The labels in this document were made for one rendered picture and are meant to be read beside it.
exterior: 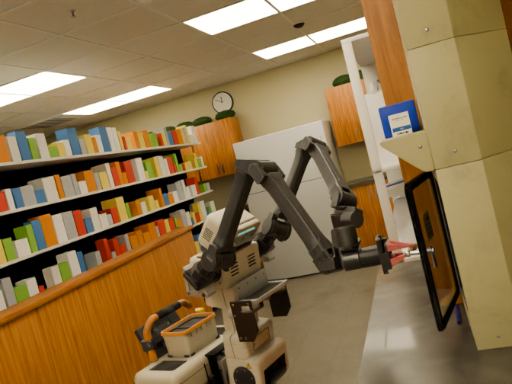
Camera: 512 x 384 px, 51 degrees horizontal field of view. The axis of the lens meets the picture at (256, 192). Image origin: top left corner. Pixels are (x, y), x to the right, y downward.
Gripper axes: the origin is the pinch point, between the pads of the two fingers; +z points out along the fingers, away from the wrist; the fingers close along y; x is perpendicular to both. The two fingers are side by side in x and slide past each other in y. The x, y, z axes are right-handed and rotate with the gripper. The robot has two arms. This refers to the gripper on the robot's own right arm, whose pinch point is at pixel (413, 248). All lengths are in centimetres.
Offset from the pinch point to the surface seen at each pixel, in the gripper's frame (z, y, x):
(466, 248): 13.0, 0.1, -12.4
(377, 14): 5, 69, 24
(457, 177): 14.8, 18.0, -12.4
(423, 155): 8.3, 25.3, -12.5
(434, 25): 18, 55, -13
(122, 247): -237, -6, 234
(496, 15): 33, 54, 0
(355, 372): -64, -119, 192
